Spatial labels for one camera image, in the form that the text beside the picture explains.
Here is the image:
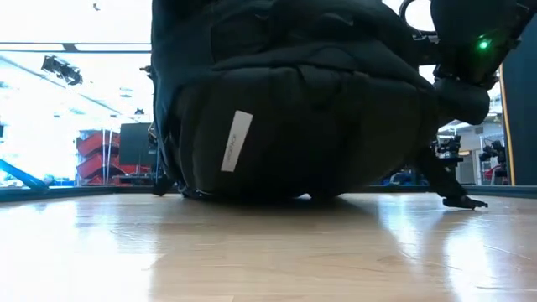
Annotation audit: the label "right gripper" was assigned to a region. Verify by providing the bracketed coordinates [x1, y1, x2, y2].
[431, 76, 491, 126]

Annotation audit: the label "black backpack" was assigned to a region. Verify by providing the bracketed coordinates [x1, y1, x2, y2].
[144, 0, 490, 211]

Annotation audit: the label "background robot station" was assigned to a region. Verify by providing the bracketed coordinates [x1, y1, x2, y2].
[431, 133, 464, 169]

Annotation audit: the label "black partition yellow edge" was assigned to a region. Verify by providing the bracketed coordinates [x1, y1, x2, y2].
[498, 16, 537, 186]

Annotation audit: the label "black partition panel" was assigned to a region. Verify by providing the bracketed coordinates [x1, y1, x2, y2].
[119, 122, 155, 167]

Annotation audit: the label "red storage bins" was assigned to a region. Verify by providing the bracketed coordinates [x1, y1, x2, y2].
[75, 128, 153, 186]

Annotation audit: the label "blue bar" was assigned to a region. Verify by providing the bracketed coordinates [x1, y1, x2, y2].
[0, 158, 50, 190]

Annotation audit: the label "black table frame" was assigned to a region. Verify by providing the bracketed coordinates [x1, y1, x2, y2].
[0, 184, 537, 203]

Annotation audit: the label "black ceiling camera rig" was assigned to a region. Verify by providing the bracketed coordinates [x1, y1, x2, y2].
[40, 54, 84, 87]

